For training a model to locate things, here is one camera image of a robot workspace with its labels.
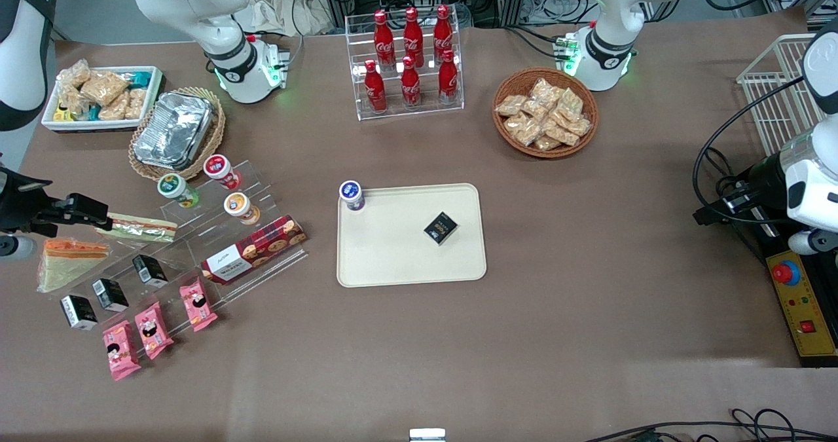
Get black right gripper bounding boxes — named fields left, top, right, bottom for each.
left=0, top=167, right=114, bottom=237

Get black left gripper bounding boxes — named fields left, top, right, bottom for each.
left=693, top=154, right=790, bottom=227

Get sandwich with orange filling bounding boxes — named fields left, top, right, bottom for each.
left=37, top=238, right=111, bottom=294

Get wrapped sandwich with green filling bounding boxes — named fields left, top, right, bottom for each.
left=96, top=212, right=179, bottom=244

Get cream plastic tray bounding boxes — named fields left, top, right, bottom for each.
left=337, top=183, right=488, bottom=288

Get black tissue pack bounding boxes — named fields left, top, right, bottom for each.
left=423, top=212, right=460, bottom=247
left=132, top=254, right=170, bottom=289
left=60, top=294, right=99, bottom=331
left=91, top=278, right=130, bottom=313

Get white rectangular bin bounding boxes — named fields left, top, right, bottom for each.
left=41, top=65, right=165, bottom=133

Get green lid yogurt cup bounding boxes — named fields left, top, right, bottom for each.
left=156, top=173, right=200, bottom=209

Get red emergency stop button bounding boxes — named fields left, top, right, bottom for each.
left=771, top=260, right=801, bottom=286

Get clear acrylic stepped display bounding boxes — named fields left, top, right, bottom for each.
left=64, top=159, right=310, bottom=328

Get aluminium foil container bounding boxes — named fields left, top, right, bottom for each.
left=133, top=91, right=217, bottom=170

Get pink snack pack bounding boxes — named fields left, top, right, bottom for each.
left=179, top=278, right=219, bottom=333
left=102, top=320, right=142, bottom=382
left=134, top=301, right=175, bottom=361

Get yellow black control box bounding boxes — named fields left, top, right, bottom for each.
left=765, top=248, right=838, bottom=368

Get red lid yogurt cup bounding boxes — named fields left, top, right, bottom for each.
left=203, top=154, right=242, bottom=191

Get oval wicker basket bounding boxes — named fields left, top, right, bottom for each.
left=128, top=86, right=227, bottom=181

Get orange lid yogurt cup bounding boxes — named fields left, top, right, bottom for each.
left=223, top=192, right=261, bottom=226

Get red cookie box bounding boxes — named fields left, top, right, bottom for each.
left=200, top=215, right=308, bottom=286

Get green lit connector block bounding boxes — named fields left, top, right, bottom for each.
left=552, top=35, right=582, bottom=64

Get round wicker basket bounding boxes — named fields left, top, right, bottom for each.
left=492, top=67, right=600, bottom=160

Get purple white yogurt cup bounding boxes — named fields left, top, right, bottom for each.
left=338, top=180, right=366, bottom=212

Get beige cloth bag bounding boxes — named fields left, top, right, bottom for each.
left=232, top=0, right=338, bottom=37

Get red cola bottle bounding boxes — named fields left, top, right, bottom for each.
left=403, top=7, right=425, bottom=68
left=433, top=5, right=454, bottom=62
left=363, top=60, right=388, bottom=114
left=437, top=48, right=460, bottom=105
left=373, top=10, right=396, bottom=71
left=400, top=55, right=422, bottom=109

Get clear acrylic bottle rack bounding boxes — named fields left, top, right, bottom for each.
left=344, top=6, right=465, bottom=122

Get black cable loop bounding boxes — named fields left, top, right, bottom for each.
left=692, top=74, right=807, bottom=228

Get white wire basket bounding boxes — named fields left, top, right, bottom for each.
left=736, top=33, right=820, bottom=158

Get black floor cables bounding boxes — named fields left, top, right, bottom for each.
left=581, top=408, right=838, bottom=442

